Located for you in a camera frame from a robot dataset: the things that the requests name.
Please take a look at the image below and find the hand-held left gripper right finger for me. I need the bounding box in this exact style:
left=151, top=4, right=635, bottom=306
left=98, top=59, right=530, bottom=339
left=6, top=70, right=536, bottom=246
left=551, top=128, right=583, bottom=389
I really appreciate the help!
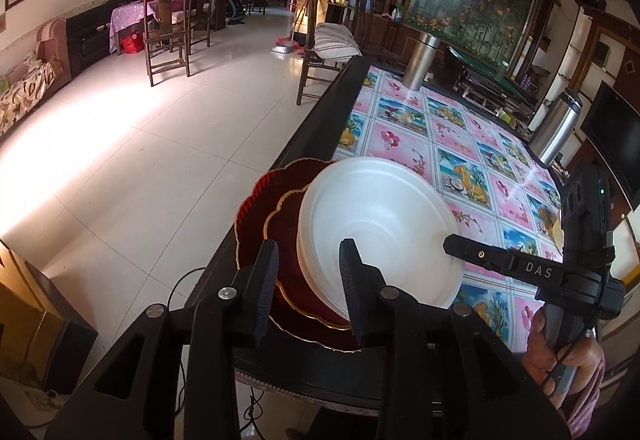
left=338, top=239, right=573, bottom=440

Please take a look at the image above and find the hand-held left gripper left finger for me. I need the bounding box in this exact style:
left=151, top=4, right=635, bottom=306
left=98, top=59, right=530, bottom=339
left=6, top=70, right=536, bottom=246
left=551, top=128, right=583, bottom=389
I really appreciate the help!
left=44, top=239, right=281, bottom=440

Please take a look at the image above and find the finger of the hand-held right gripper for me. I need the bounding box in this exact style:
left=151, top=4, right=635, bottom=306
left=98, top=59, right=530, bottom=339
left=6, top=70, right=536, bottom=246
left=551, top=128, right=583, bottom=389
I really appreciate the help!
left=442, top=234, right=568, bottom=283

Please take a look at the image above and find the small red gold-rimmed plate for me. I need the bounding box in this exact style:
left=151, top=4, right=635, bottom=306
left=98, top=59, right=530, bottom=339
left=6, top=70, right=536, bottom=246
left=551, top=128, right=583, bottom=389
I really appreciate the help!
left=262, top=187, right=361, bottom=331

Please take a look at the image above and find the large red scalloped plate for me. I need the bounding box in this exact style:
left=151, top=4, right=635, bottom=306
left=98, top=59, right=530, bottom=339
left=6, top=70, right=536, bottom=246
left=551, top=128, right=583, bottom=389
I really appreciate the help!
left=233, top=157, right=371, bottom=353

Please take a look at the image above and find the white foam bowl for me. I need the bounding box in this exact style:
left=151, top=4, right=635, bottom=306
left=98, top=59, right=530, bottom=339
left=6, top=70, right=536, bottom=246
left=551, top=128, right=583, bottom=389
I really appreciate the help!
left=296, top=157, right=465, bottom=321

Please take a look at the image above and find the person's right forearm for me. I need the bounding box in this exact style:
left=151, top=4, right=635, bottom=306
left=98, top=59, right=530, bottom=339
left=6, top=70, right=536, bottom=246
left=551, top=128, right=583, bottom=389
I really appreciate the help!
left=557, top=355, right=608, bottom=440

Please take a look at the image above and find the person's right hand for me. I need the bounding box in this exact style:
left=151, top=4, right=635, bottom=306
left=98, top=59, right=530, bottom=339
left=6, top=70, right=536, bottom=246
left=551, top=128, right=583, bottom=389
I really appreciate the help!
left=524, top=307, right=606, bottom=396

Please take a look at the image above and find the cream ribbed plastic plate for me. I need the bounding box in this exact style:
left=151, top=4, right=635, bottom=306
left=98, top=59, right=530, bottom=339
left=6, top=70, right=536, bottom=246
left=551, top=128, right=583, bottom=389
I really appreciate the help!
left=547, top=216, right=566, bottom=248

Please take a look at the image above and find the black flat television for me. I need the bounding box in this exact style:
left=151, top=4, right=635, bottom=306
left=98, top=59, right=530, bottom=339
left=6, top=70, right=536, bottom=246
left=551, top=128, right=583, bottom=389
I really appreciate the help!
left=580, top=80, right=640, bottom=213

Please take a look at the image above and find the steel thermos flask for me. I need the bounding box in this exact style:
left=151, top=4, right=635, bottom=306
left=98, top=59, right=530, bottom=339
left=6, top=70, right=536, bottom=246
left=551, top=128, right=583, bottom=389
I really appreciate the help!
left=529, top=88, right=585, bottom=167
left=402, top=32, right=442, bottom=90

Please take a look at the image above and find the printed fruit tablecloth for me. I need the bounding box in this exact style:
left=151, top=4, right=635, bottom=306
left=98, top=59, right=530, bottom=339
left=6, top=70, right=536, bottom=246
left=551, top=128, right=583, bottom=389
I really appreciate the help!
left=235, top=64, right=566, bottom=391

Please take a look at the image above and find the dark wooden table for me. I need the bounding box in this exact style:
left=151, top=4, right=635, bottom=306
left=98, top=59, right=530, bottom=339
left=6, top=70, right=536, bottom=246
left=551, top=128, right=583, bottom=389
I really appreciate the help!
left=182, top=54, right=561, bottom=416

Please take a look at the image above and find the wooden dining chair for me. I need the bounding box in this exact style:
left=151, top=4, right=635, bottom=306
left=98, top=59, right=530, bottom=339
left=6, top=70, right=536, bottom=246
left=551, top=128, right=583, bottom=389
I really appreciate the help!
left=185, top=0, right=221, bottom=48
left=140, top=0, right=193, bottom=88
left=296, top=0, right=366, bottom=106
left=350, top=0, right=396, bottom=65

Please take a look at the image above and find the broom with dustpan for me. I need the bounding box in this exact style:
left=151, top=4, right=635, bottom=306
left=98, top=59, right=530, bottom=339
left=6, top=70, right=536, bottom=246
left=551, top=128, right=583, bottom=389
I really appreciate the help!
left=270, top=2, right=306, bottom=55

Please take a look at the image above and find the striped seat cushion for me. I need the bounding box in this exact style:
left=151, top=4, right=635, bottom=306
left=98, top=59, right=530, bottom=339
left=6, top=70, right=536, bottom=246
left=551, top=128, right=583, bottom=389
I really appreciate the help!
left=314, top=22, right=362, bottom=59

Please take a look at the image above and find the dark wooden sideboard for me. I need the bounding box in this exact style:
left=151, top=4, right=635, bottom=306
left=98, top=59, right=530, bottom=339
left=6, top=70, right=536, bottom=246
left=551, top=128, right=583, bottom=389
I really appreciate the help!
left=327, top=2, right=426, bottom=65

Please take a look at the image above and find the cardboard box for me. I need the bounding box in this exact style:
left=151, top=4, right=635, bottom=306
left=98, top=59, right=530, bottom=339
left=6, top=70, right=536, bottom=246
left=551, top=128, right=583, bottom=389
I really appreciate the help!
left=0, top=240, right=66, bottom=386

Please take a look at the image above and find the red bag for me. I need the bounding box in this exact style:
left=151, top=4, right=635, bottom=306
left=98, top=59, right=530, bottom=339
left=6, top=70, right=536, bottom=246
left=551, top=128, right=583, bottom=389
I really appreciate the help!
left=120, top=30, right=146, bottom=54

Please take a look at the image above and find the purple floral tablecloth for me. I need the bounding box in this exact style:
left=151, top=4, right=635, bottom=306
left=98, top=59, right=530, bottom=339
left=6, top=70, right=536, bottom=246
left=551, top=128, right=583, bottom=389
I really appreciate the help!
left=109, top=0, right=161, bottom=53

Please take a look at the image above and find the floral sofa cover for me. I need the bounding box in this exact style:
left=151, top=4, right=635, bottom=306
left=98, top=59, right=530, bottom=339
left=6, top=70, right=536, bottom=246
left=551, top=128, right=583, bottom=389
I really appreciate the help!
left=0, top=54, right=58, bottom=135

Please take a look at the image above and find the pink sofa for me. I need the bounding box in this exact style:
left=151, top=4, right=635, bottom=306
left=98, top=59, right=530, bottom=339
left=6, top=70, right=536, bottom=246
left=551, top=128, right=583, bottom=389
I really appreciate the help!
left=0, top=17, right=71, bottom=135

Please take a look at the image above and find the black cable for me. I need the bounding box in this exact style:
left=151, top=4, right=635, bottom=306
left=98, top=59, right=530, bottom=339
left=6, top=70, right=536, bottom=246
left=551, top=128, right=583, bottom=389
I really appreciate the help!
left=237, top=387, right=271, bottom=440
left=167, top=267, right=208, bottom=315

